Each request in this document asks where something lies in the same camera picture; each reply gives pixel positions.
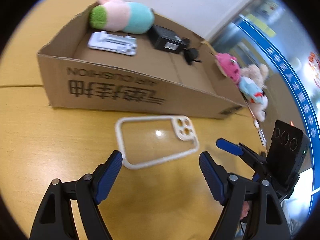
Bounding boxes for clear white phone case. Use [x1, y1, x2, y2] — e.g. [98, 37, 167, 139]
[115, 115, 200, 170]

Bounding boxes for black sunglasses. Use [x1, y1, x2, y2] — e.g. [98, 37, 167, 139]
[182, 38, 202, 66]

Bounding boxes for black product box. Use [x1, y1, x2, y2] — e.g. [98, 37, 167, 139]
[147, 25, 188, 54]

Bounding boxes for person's right hand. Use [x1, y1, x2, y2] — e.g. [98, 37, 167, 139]
[240, 201, 249, 220]

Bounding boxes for light blue plush toy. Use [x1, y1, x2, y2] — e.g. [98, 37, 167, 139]
[238, 76, 268, 122]

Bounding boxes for beige teddy bear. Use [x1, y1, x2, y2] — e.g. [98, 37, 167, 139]
[240, 64, 269, 89]

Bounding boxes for pink plush toy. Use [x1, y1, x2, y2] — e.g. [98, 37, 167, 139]
[215, 53, 241, 85]

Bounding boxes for brown cardboard box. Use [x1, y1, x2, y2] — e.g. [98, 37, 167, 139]
[37, 9, 246, 119]

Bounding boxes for pig plush toy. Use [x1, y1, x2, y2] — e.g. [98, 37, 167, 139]
[88, 0, 155, 34]

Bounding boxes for black camera box right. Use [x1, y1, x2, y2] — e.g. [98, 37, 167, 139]
[266, 120, 310, 189]

